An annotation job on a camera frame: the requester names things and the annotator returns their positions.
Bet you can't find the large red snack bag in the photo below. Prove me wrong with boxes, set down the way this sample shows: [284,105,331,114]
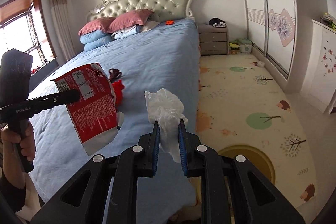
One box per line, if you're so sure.
[54,63,124,156]

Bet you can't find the white tissue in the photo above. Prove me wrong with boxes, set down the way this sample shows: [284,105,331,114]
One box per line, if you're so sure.
[144,88,188,163]

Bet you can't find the black sleeve forearm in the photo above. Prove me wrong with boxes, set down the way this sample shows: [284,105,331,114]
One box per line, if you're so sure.
[1,156,26,213]

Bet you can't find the yellow plastic trash bin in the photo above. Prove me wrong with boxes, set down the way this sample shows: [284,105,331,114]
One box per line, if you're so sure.
[218,145,276,184]

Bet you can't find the person's left hand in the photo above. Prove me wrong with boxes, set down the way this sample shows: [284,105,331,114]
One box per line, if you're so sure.
[1,122,36,161]

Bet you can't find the beige curtain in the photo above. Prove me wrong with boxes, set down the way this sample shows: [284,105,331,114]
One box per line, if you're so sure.
[50,0,76,61]

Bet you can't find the blue folded quilt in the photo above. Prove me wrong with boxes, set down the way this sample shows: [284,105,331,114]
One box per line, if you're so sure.
[80,30,112,52]

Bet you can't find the cartoon patterned floor mat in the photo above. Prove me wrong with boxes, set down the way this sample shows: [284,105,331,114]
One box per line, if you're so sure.
[196,54,317,207]

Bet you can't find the dark maroon cloth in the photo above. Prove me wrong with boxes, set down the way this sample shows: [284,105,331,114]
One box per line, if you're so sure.
[109,68,122,83]

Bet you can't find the red cloth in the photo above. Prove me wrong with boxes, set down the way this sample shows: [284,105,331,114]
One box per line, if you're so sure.
[112,80,125,108]

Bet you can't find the pink pillow left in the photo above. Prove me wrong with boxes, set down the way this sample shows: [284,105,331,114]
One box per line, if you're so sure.
[78,16,116,36]

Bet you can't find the pink pillow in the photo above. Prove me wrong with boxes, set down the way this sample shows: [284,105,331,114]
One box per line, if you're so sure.
[78,16,116,36]
[105,9,154,34]

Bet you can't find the patterned folded quilt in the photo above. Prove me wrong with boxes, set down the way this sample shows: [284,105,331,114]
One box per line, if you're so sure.
[111,25,143,40]

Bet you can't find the pink pillow right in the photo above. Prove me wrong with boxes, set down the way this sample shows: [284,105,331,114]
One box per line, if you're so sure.
[105,9,154,34]

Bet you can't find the white low cabinet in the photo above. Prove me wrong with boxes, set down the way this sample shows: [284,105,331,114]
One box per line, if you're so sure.
[301,20,335,114]

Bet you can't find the green white storage box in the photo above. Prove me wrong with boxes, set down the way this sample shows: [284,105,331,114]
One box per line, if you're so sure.
[238,39,253,53]

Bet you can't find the blue bed sheet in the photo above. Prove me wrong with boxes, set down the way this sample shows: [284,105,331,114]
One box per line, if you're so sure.
[29,19,199,223]

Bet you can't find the grey bedside drawer cabinet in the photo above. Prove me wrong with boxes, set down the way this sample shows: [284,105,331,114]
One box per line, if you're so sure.
[197,24,229,56]

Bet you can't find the small orange object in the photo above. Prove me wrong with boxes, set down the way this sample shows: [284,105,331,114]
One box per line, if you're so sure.
[166,20,174,25]

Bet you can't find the black clothes on cabinet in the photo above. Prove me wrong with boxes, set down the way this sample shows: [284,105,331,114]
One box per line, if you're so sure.
[209,18,227,28]

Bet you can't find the white sliding wardrobe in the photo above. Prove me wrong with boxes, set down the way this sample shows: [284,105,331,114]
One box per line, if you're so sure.
[245,0,297,78]

